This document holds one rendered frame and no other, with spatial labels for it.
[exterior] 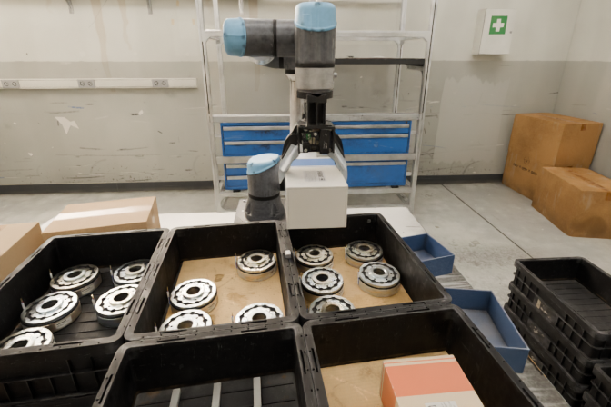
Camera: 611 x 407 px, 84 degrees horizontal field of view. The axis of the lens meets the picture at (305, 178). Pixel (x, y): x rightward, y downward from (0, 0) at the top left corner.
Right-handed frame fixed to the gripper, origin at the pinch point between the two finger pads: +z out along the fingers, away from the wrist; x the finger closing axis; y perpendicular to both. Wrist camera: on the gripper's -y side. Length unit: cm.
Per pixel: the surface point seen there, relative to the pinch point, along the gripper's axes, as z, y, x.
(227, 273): 27.9, -5.8, -21.7
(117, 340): 17.8, 25.1, -34.4
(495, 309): 36, 2, 48
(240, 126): 28, -193, -40
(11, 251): 26, -18, -84
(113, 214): 25, -38, -65
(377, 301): 27.7, 7.2, 15.0
